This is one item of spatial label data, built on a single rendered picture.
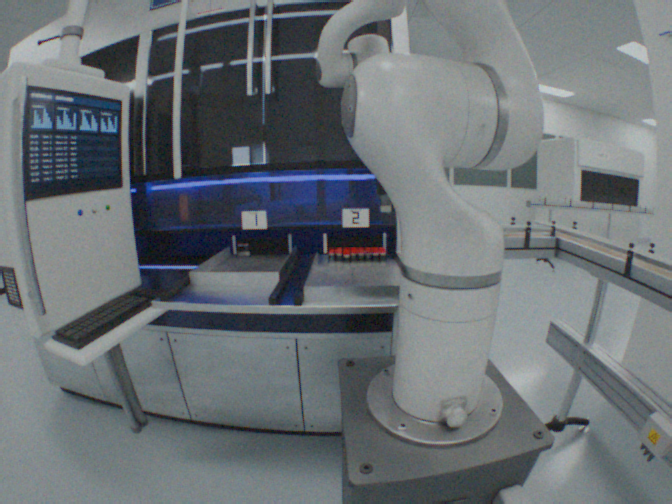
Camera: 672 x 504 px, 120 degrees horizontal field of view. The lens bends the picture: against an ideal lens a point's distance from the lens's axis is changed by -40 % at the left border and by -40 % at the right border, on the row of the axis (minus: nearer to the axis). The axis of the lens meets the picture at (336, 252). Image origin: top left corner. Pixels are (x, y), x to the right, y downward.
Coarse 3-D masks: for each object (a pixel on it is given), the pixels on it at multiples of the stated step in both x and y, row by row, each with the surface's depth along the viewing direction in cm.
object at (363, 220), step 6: (348, 210) 104; (354, 210) 104; (360, 210) 103; (366, 210) 103; (348, 216) 104; (354, 216) 104; (360, 216) 104; (366, 216) 104; (348, 222) 104; (360, 222) 104; (366, 222) 104
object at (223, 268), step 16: (224, 256) 110; (240, 256) 113; (256, 256) 113; (272, 256) 113; (288, 256) 98; (192, 272) 82; (208, 272) 82; (224, 272) 82; (240, 272) 82; (256, 272) 82; (272, 272) 82
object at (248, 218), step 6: (246, 216) 105; (252, 216) 105; (258, 216) 105; (264, 216) 105; (246, 222) 105; (252, 222) 105; (258, 222) 105; (264, 222) 105; (246, 228) 106; (252, 228) 106; (258, 228) 106; (264, 228) 106
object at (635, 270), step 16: (544, 224) 129; (576, 224) 116; (560, 240) 114; (576, 240) 110; (592, 240) 95; (608, 240) 91; (560, 256) 114; (576, 256) 103; (592, 256) 93; (608, 256) 84; (624, 256) 82; (640, 256) 69; (656, 256) 66; (592, 272) 92; (608, 272) 83; (624, 272) 74; (640, 272) 68; (656, 272) 62; (624, 288) 75; (640, 288) 67; (656, 288) 60; (656, 304) 60
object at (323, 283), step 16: (320, 272) 93; (336, 272) 92; (352, 272) 92; (368, 272) 92; (384, 272) 91; (304, 288) 71; (320, 288) 71; (336, 288) 71; (352, 288) 71; (368, 288) 71; (384, 288) 70
